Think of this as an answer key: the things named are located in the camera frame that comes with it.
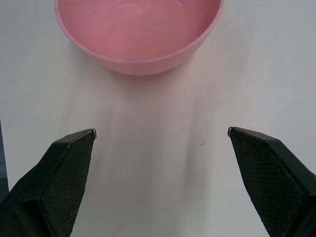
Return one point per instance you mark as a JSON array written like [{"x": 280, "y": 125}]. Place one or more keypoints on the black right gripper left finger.
[{"x": 56, "y": 187}]

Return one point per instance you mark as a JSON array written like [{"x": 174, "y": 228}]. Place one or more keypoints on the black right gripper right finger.
[{"x": 271, "y": 182}]

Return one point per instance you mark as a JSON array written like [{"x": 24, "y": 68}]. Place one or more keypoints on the pink plastic bowl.
[{"x": 138, "y": 32}]

